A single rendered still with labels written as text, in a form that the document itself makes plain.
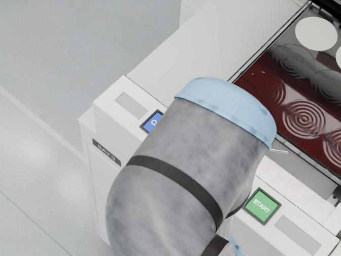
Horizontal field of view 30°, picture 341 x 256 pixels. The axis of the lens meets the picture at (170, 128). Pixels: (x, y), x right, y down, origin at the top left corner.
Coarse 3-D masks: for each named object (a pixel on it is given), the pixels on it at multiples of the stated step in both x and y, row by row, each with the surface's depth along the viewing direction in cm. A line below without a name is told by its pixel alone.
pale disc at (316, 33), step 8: (304, 24) 151; (312, 24) 151; (320, 24) 151; (328, 24) 152; (296, 32) 150; (304, 32) 150; (312, 32) 150; (320, 32) 150; (328, 32) 150; (336, 32) 151; (304, 40) 149; (312, 40) 149; (320, 40) 149; (328, 40) 149; (336, 40) 149; (312, 48) 148; (320, 48) 148; (328, 48) 148
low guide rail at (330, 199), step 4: (336, 188) 136; (340, 188) 136; (332, 192) 135; (336, 192) 135; (340, 192) 135; (332, 196) 135; (336, 196) 135; (340, 196) 135; (328, 200) 134; (332, 200) 134; (336, 200) 134; (332, 204) 134
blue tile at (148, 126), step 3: (156, 114) 130; (159, 114) 130; (153, 117) 129; (156, 117) 129; (159, 117) 129; (150, 120) 129; (153, 120) 129; (156, 120) 129; (147, 123) 128; (150, 123) 128; (153, 123) 128; (144, 126) 128; (147, 126) 128; (150, 126) 128; (153, 126) 128; (147, 129) 128; (150, 129) 128
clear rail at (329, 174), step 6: (276, 138) 136; (282, 138) 135; (288, 144) 135; (294, 150) 134; (300, 150) 134; (300, 156) 134; (306, 156) 133; (306, 162) 134; (312, 162) 133; (318, 168) 132; (324, 168) 132; (324, 174) 132; (330, 174) 131; (336, 180) 131
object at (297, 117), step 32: (288, 32) 150; (256, 64) 145; (288, 64) 145; (320, 64) 146; (256, 96) 141; (288, 96) 141; (320, 96) 141; (288, 128) 137; (320, 128) 137; (320, 160) 133
